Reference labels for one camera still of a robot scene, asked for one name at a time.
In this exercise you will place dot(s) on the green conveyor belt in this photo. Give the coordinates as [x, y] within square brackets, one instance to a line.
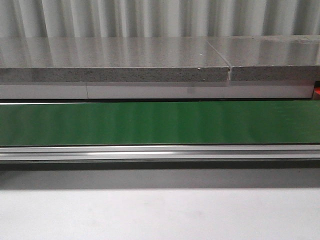
[118, 132]

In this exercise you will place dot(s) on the grey stone slab right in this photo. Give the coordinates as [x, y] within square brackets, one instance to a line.
[270, 60]

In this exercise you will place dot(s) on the grey stone slab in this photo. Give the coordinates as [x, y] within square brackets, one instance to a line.
[270, 60]
[110, 60]

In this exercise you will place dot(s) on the grey stone slab left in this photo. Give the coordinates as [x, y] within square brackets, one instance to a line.
[110, 60]

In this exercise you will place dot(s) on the red plastic tray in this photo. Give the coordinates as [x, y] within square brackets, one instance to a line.
[316, 91]

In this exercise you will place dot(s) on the white pleated curtain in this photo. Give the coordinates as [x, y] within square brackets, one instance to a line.
[158, 18]

